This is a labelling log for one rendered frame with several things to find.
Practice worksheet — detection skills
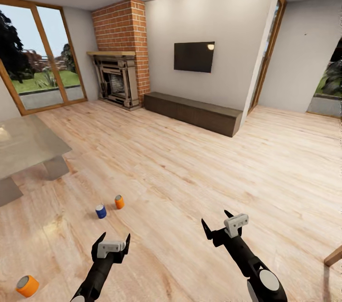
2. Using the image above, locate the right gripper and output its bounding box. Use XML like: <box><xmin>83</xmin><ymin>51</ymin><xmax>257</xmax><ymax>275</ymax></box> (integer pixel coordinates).
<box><xmin>201</xmin><ymin>210</ymin><xmax>248</xmax><ymax>260</ymax></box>

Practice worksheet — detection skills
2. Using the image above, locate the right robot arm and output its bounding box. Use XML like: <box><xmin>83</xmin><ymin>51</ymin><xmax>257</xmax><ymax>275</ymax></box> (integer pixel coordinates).
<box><xmin>201</xmin><ymin>210</ymin><xmax>288</xmax><ymax>302</ymax></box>

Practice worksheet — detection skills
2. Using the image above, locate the can of soda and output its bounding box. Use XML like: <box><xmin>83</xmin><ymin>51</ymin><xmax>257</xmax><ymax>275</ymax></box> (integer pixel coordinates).
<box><xmin>16</xmin><ymin>275</ymin><xmax>39</xmax><ymax>298</ymax></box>
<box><xmin>95</xmin><ymin>204</ymin><xmax>107</xmax><ymax>219</ymax></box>
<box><xmin>114</xmin><ymin>195</ymin><xmax>124</xmax><ymax>209</ymax></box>

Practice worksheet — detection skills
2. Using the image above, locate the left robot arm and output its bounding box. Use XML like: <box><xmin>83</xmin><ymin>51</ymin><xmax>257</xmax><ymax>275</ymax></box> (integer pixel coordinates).
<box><xmin>70</xmin><ymin>232</ymin><xmax>131</xmax><ymax>302</ymax></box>

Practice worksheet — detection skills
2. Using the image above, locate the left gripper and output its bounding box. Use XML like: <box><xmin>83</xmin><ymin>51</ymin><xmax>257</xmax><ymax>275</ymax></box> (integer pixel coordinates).
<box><xmin>90</xmin><ymin>232</ymin><xmax>131</xmax><ymax>279</ymax></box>

